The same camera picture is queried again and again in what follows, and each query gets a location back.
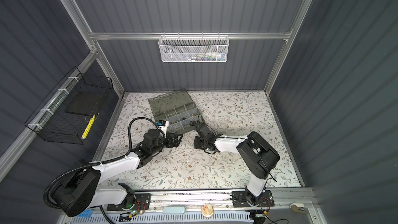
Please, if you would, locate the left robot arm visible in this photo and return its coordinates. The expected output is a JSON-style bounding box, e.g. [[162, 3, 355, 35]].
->
[[43, 129, 183, 217]]

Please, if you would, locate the black hex bolt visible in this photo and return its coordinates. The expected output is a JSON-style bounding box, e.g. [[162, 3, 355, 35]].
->
[[190, 121, 200, 127]]

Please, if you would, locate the white wire mesh basket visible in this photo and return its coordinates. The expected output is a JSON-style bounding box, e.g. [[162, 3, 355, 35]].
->
[[158, 36, 230, 63]]

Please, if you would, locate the black corrugated cable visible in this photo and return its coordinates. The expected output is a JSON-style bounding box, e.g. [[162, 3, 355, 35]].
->
[[42, 117, 162, 209]]

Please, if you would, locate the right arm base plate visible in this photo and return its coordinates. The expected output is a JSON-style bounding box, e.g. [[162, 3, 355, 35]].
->
[[230, 190, 275, 208]]

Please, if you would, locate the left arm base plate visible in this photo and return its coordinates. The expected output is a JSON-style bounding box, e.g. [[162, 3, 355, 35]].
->
[[106, 194, 151, 212]]

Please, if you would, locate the grey compartment organizer box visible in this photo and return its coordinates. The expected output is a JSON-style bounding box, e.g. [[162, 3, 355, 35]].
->
[[148, 89, 205, 134]]

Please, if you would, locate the floral table mat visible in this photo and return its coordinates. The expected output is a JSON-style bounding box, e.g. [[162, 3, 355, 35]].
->
[[103, 91, 300, 190]]

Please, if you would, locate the blue block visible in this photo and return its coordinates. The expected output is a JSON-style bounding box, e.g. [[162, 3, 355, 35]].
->
[[77, 209, 93, 218]]

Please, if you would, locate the black wire basket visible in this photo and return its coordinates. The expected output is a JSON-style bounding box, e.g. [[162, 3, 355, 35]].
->
[[25, 69, 114, 145]]

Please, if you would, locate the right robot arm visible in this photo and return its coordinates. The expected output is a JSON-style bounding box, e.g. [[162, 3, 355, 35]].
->
[[194, 123, 280, 201]]

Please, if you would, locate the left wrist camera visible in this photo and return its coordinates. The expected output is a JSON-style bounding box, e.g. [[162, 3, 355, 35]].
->
[[157, 120, 169, 135]]

